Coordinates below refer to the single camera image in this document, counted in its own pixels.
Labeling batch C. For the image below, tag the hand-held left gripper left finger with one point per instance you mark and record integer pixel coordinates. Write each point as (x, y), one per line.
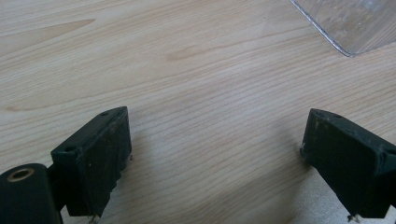
(93, 155)

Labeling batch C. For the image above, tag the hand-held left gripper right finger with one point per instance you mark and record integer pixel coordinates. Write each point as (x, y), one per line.
(348, 161)

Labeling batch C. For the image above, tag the clear plastic container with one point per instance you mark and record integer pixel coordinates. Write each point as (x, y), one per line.
(358, 25)

